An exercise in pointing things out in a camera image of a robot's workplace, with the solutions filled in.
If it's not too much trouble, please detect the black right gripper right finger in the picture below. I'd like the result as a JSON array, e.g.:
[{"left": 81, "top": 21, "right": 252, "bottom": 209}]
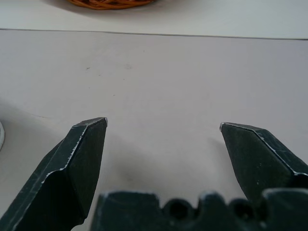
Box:
[{"left": 219, "top": 122, "right": 308, "bottom": 202}]

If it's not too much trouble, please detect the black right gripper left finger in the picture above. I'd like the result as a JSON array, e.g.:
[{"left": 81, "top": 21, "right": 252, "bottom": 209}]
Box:
[{"left": 0, "top": 117, "right": 108, "bottom": 231}]

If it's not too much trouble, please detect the white object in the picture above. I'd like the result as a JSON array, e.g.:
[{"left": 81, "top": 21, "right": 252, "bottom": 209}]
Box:
[{"left": 0, "top": 121, "right": 5, "bottom": 152}]

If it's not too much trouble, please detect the brown wicker basket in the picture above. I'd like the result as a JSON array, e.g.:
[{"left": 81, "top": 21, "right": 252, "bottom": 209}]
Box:
[{"left": 66, "top": 0, "right": 156, "bottom": 11}]

